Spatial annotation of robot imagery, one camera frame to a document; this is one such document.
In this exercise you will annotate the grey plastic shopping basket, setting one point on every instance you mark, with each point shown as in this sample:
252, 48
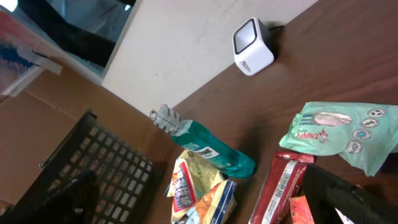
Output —
127, 180

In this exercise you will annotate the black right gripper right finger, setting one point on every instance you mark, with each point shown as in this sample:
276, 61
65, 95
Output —
329, 195

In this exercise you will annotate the yellow white snack bag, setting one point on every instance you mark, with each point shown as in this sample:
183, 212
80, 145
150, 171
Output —
201, 195

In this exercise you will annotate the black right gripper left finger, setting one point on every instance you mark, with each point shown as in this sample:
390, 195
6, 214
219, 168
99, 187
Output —
72, 202

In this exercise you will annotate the orange snack packet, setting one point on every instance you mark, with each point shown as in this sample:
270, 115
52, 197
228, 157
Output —
300, 211

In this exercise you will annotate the teal wet wipes pack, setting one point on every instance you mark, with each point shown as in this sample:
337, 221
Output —
363, 134

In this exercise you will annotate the red snack bar wrapper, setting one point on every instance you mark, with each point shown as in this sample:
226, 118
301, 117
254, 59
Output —
283, 181

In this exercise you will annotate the blue mouthwash bottle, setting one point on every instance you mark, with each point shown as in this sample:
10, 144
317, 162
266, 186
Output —
193, 136

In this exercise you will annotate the white barcode scanner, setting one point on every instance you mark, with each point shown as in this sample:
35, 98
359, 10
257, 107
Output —
253, 46

